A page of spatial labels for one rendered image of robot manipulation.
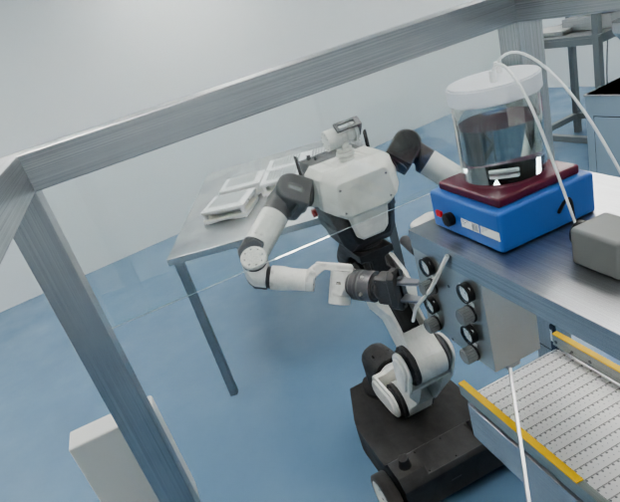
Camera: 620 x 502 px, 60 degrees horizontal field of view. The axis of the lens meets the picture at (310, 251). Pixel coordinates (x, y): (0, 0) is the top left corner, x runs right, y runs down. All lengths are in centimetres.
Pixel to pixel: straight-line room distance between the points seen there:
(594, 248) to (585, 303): 9
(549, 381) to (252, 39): 508
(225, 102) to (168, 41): 476
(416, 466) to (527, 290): 130
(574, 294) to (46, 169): 79
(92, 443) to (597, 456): 96
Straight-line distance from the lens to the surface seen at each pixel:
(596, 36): 469
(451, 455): 210
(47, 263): 95
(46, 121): 547
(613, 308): 80
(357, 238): 178
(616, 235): 84
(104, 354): 101
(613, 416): 128
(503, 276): 88
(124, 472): 123
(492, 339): 102
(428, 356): 183
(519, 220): 94
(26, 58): 547
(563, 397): 132
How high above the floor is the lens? 172
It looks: 24 degrees down
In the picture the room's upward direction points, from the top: 17 degrees counter-clockwise
